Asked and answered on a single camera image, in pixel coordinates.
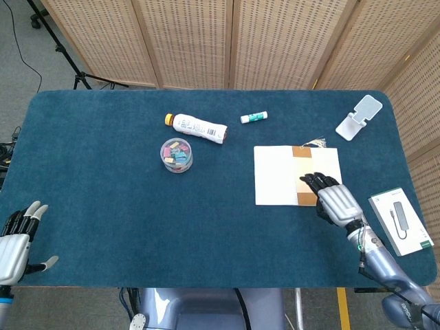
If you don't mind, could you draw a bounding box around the white notebook with brown spine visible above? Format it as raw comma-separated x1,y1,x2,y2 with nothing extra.
254,145,343,207

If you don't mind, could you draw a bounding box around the grey robot torso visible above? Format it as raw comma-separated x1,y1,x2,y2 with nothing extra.
129,287,286,330

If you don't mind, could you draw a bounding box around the bundle of black cables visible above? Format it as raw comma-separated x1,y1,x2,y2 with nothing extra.
0,126,21,173

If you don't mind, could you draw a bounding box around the black tripod stand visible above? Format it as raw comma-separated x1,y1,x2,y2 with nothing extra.
26,0,130,91

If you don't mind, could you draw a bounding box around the white and green glue stick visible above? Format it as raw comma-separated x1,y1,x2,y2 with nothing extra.
240,110,269,124

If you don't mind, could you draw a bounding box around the orange and cream bookmark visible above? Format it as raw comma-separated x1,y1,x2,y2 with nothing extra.
291,136,327,207

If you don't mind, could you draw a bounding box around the white product box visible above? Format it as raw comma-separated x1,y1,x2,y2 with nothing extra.
368,187,435,257

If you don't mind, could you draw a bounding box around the metal table leg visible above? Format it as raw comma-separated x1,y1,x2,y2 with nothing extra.
294,287,305,330

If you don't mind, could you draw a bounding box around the black floor cable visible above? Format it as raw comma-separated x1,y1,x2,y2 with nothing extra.
6,0,43,94

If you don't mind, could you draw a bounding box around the wicker folding screen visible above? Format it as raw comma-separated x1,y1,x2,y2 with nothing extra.
41,0,440,238

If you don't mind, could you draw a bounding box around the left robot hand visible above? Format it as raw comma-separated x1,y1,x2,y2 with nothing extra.
0,201,59,286

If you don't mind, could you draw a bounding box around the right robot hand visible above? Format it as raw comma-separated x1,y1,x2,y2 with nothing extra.
299,172,364,228

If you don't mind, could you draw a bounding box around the white bottle with yellow cap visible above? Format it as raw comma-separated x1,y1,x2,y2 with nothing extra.
164,113,229,146

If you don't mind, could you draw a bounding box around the white phone stand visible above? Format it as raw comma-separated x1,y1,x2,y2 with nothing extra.
335,94,384,142

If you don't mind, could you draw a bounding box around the teal blue table cloth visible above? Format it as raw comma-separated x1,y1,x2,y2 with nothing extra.
0,89,436,289

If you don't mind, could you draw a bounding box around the clear tub of binder clips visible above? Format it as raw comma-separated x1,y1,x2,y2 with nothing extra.
159,137,194,174

